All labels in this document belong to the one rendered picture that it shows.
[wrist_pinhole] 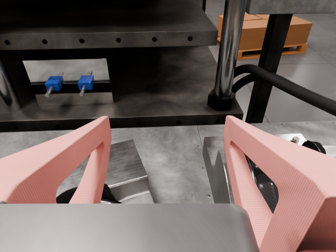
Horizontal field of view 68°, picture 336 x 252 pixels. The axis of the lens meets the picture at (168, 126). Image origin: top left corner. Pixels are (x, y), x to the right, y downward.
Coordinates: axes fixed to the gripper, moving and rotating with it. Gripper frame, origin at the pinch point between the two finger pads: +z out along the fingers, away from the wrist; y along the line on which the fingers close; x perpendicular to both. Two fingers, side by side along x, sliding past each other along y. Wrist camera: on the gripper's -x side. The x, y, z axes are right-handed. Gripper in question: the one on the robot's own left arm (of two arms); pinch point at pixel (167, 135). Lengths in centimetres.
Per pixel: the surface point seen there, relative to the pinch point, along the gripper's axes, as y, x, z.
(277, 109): -103, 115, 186
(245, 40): -98, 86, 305
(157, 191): 2.5, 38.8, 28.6
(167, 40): 0, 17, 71
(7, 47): 51, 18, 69
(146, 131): 6, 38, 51
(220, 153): -10.6, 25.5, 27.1
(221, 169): -10.5, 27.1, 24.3
